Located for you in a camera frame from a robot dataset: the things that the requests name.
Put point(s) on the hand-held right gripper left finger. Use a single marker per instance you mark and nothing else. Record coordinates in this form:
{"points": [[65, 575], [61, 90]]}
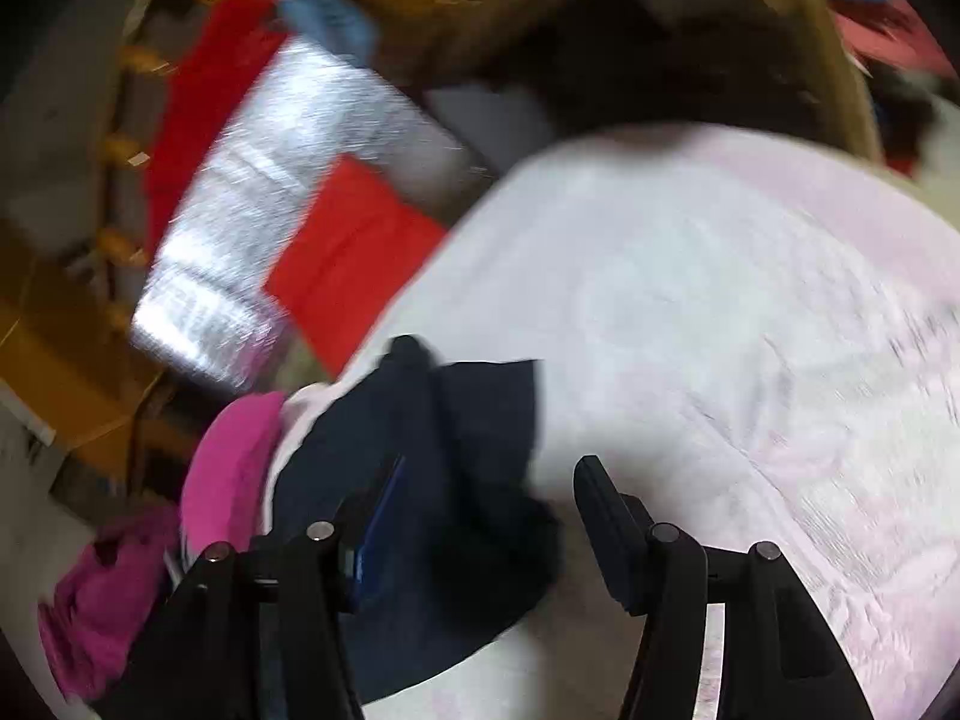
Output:
{"points": [[379, 517]]}

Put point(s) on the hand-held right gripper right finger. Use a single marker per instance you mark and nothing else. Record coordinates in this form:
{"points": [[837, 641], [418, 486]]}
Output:
{"points": [[600, 517]]}

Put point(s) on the navy blue jacket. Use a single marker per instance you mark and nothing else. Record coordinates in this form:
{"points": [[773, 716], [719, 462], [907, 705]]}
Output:
{"points": [[465, 465]]}

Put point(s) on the pink cloth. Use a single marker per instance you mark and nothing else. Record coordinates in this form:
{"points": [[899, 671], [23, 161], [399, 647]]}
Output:
{"points": [[225, 465]]}

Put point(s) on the white pink blanket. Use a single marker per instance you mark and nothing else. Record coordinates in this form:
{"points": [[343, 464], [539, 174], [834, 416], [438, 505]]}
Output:
{"points": [[712, 315]]}

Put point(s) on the folded red cloth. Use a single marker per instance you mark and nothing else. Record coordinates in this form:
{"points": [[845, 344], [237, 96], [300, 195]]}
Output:
{"points": [[352, 262]]}

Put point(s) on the magenta cloth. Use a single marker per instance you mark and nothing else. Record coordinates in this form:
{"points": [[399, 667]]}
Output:
{"points": [[105, 600]]}

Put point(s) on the silver foil mat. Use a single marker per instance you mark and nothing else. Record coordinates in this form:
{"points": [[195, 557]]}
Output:
{"points": [[247, 202]]}

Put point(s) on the wooden cabinet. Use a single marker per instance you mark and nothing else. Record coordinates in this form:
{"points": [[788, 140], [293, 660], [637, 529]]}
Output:
{"points": [[52, 375]]}

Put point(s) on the wooden railing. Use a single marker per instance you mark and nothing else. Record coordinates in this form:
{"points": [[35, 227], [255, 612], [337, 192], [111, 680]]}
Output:
{"points": [[120, 142]]}

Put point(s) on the fuzzy red cloth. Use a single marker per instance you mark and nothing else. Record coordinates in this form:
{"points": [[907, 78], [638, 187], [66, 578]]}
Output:
{"points": [[202, 90]]}

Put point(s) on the blue cloth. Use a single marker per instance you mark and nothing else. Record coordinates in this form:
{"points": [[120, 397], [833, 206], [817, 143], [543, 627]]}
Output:
{"points": [[330, 15]]}

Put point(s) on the wicker basket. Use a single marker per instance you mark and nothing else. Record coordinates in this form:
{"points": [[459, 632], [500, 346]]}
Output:
{"points": [[450, 0]]}

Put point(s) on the curved wooden bed frame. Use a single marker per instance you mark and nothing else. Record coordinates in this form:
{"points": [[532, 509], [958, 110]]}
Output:
{"points": [[840, 75]]}

